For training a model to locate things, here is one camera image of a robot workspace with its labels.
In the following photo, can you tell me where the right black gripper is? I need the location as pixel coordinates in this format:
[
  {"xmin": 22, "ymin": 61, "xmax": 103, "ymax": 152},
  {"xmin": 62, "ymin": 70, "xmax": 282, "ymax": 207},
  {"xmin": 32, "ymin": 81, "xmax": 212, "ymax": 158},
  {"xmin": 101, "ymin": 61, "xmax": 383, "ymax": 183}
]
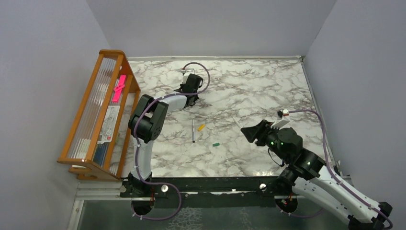
[{"xmin": 241, "ymin": 119, "xmax": 290, "ymax": 162}]

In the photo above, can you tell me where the white pen brown tip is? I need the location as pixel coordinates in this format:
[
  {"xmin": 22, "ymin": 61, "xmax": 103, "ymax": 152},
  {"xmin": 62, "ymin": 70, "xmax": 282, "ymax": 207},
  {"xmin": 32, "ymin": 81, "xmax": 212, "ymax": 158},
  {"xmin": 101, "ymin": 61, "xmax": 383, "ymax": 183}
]
[{"xmin": 232, "ymin": 117, "xmax": 242, "ymax": 129}]

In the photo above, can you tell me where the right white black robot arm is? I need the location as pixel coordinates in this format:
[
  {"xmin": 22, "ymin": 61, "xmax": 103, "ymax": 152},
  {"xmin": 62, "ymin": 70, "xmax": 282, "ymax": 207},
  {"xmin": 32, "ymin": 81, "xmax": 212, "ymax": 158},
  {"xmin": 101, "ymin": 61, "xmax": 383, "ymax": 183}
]
[{"xmin": 241, "ymin": 120, "xmax": 392, "ymax": 230}]

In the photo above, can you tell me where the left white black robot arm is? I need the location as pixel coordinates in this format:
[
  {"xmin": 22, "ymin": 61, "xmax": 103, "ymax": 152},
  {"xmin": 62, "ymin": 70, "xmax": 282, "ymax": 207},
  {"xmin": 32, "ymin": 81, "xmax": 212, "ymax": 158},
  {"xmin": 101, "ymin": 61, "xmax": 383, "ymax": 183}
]
[{"xmin": 128, "ymin": 73, "xmax": 203, "ymax": 197}]

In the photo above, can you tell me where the white pen leftmost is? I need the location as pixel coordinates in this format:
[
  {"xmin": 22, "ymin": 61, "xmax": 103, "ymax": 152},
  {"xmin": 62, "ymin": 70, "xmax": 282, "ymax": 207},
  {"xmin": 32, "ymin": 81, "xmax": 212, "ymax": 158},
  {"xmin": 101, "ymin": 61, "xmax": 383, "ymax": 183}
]
[{"xmin": 192, "ymin": 119, "xmax": 196, "ymax": 143}]

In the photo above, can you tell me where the pink clip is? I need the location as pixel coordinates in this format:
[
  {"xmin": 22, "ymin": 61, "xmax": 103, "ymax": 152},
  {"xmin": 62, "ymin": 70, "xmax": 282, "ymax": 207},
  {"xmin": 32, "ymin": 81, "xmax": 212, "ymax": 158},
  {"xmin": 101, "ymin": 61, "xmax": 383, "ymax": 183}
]
[{"xmin": 112, "ymin": 74, "xmax": 126, "ymax": 103}]

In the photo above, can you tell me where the wooden rack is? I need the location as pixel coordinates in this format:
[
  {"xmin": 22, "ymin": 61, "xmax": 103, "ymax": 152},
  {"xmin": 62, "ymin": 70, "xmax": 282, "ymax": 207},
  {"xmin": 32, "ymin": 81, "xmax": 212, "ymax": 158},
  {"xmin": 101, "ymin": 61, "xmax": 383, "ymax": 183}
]
[{"xmin": 57, "ymin": 49, "xmax": 141, "ymax": 181}]

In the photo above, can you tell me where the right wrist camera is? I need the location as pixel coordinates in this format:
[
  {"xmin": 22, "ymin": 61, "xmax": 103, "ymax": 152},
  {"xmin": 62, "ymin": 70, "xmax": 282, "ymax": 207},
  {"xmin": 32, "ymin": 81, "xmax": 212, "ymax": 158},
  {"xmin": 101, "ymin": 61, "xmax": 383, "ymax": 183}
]
[{"xmin": 271, "ymin": 109, "xmax": 290, "ymax": 129}]

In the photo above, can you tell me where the black mounting rail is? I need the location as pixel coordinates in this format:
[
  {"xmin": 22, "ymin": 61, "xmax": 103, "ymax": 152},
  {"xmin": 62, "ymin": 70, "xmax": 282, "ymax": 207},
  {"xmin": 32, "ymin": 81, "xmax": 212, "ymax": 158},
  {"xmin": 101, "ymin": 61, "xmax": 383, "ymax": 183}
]
[{"xmin": 120, "ymin": 176, "xmax": 299, "ymax": 212}]

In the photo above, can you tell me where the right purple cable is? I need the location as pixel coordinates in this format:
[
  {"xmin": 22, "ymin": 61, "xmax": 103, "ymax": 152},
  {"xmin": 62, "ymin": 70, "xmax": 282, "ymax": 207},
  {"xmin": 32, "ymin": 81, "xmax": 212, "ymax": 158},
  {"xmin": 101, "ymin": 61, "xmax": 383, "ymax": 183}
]
[{"xmin": 275, "ymin": 109, "xmax": 394, "ymax": 230}]

